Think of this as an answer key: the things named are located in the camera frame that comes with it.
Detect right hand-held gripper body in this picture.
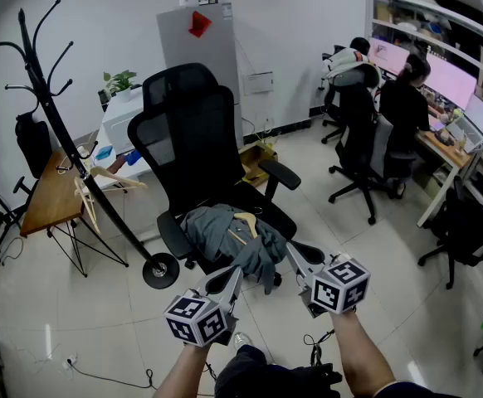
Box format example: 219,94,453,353
297,253,371,319

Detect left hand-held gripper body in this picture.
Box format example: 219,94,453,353
163,288,239,347

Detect grey garment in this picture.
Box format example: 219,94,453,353
181,204,288,296

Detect wooden hanger with bar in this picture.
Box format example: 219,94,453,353
227,207,264,246

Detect person's right forearm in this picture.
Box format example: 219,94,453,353
330,308,397,398

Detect person's left forearm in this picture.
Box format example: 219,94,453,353
153,341,214,398

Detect black metal coat rack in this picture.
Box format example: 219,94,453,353
0,0,181,290

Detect person's white shoe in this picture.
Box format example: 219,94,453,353
232,332,254,351

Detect person's dark trousers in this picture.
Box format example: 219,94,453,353
214,343,343,398

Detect cardboard box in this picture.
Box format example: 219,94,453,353
237,141,280,188

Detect black grey office chair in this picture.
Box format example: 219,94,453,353
327,85,417,226

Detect person's dark blue sleeve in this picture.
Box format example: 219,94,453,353
373,381,463,398

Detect light wooden hanger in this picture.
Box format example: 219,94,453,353
90,166,149,192
74,176,101,235

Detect wooden white-legged work desk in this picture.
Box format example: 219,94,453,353
415,129,476,228

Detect brown wooden desk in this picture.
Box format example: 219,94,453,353
19,145,129,278

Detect white grey jacket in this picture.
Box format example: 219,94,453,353
324,47,382,89

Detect silver laptop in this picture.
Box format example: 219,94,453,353
444,93,483,153

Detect grey refrigerator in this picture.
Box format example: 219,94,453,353
156,2,245,148

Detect green potted plant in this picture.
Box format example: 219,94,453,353
102,70,138,104

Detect red paper decoration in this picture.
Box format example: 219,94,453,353
188,10,212,39

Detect white storage shelf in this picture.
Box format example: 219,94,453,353
364,0,483,209

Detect black power cable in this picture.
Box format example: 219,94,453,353
69,362,160,391

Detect white wall-mounted box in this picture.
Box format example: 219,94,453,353
243,71,276,96

